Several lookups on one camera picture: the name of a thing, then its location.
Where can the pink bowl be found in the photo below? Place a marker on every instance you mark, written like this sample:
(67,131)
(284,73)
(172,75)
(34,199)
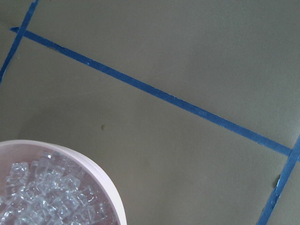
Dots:
(28,150)

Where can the clear ice cubes pile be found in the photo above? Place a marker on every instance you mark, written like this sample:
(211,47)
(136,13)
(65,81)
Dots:
(53,190)

